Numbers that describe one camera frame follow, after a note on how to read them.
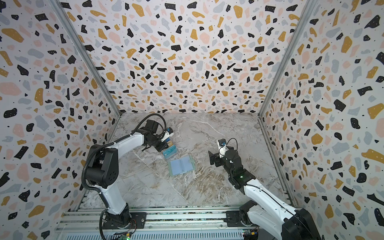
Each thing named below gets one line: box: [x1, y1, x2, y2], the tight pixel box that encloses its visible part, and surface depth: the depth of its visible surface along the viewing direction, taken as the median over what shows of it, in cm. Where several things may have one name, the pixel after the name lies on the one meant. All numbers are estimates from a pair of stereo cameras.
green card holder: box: [168, 155, 196, 177], surface depth 94 cm
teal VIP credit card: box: [163, 145, 178, 160], surface depth 98 cm
